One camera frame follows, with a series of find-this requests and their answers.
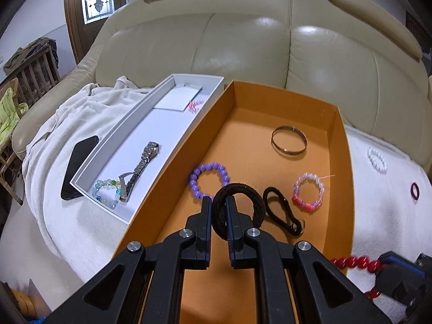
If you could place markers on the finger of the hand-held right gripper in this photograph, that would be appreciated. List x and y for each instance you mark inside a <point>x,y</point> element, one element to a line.
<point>400,261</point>
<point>396,283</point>

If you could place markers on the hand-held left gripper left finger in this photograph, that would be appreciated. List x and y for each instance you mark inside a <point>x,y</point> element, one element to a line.
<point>207,222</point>

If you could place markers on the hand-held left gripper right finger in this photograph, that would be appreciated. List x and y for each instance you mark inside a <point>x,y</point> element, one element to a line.
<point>232,222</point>

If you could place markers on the silver metal bangle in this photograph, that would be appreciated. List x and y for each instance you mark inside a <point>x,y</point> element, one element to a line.
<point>273,141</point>

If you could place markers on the orange cardboard box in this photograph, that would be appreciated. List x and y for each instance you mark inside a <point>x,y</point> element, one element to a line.
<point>256,135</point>

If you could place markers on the white fleece blanket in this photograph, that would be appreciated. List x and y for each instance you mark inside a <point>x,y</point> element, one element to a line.
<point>381,216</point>

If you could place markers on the silver metal wristwatch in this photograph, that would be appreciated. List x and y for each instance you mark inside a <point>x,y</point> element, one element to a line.
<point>145,158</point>

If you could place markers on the white shallow box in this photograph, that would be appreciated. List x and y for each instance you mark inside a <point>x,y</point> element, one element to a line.
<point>114,172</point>

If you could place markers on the white card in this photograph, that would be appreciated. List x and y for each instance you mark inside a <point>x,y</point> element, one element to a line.
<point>175,99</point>

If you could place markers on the black smartphone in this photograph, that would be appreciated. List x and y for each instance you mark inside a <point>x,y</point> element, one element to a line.
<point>79,165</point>

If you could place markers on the beige leather sofa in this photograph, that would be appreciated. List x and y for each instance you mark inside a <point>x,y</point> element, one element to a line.
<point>253,50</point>

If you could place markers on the cream wrinkled blanket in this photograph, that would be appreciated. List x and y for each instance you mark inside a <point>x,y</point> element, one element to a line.
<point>50,131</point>

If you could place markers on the cardboard piece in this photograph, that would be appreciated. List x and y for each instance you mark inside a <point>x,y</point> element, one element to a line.
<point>38,297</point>

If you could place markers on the yellow object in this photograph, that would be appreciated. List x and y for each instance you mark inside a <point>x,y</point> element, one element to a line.
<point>22,303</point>

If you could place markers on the wooden slatted chair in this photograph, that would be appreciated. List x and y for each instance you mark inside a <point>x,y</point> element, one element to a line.
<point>37,74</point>

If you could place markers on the green cloth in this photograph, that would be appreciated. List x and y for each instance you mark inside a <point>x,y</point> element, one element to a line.
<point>10,111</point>

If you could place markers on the wooden lattice screen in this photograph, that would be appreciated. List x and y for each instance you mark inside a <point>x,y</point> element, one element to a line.
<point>420,30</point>

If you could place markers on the dark cloth on chair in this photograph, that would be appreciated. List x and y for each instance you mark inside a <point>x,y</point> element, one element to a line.
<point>27,52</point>

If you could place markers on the wooden stained glass door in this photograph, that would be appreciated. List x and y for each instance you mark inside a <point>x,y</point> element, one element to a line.
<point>72,13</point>

